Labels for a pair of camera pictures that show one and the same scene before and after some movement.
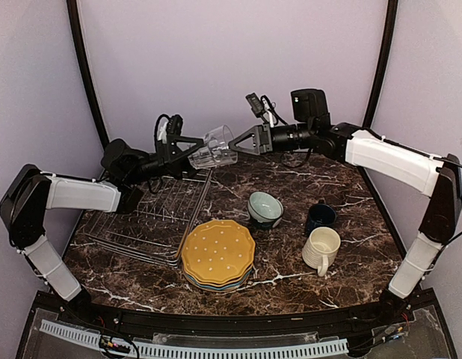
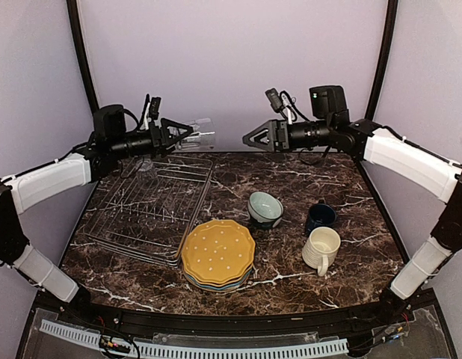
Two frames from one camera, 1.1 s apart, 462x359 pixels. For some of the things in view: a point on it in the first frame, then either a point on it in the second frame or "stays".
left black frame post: (80, 45) stays
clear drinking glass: (217, 151) → (202, 137)
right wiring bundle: (392, 333) stays
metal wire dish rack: (154, 230) stays
